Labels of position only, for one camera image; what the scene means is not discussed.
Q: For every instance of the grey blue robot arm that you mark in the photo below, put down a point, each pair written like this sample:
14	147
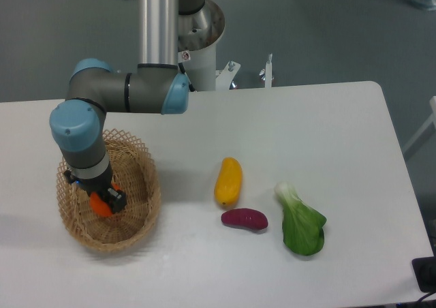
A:
159	85

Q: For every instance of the white frame at right edge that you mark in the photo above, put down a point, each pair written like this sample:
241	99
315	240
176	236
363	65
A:
424	133

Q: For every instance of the woven wicker basket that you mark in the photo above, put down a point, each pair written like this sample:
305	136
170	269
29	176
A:
135	173

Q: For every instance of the black device at table edge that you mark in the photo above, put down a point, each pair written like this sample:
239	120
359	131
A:
424	270

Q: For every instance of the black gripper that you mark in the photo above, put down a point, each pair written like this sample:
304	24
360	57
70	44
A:
113	196

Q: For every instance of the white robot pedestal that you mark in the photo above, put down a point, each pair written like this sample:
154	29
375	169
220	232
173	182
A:
198	37

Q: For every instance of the orange fruit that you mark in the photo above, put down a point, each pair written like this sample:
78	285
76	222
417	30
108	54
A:
101	204

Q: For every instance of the yellow mango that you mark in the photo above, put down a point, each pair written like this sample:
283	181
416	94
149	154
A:
229	182

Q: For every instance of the green bok choy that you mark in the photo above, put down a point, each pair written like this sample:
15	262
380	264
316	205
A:
302	226

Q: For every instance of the purple sweet potato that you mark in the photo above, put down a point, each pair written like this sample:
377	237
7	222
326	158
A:
249	219

